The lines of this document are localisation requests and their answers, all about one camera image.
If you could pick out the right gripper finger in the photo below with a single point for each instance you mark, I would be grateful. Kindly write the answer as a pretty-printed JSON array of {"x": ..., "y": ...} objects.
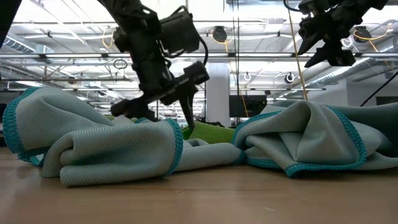
[
  {"x": 311, "y": 37},
  {"x": 337, "y": 56}
]

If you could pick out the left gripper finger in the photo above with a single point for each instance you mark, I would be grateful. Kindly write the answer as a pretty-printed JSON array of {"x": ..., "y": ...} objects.
[
  {"x": 189, "y": 105},
  {"x": 146, "y": 112}
]

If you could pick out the green microfiber towel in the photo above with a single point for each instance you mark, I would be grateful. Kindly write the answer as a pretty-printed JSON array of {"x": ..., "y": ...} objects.
[{"x": 211, "y": 133}]

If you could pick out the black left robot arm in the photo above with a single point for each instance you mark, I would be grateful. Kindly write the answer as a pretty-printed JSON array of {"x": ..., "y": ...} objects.
[{"x": 130, "y": 18}]

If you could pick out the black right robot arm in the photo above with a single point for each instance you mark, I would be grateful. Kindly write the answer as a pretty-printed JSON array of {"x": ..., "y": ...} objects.
[{"x": 370, "y": 6}]

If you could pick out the light blue microfiber towel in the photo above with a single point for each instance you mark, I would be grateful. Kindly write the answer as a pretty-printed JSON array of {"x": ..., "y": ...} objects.
[
  {"x": 118, "y": 152},
  {"x": 311, "y": 140}
]

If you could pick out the white building pillar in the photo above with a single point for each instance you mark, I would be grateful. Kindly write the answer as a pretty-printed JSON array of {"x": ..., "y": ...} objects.
[{"x": 219, "y": 93}]

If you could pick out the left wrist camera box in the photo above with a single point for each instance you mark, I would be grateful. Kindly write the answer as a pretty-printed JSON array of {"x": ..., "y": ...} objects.
[{"x": 180, "y": 29}]

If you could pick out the black wall monitor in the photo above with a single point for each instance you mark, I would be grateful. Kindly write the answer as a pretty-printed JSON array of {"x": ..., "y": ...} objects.
[{"x": 253, "y": 105}]

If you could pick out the dark wall window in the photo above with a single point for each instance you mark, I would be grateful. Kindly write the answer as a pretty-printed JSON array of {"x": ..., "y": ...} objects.
[{"x": 387, "y": 102}]

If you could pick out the silver air duct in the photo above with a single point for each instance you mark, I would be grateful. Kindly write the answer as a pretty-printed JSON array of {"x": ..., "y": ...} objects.
[{"x": 18, "y": 45}]

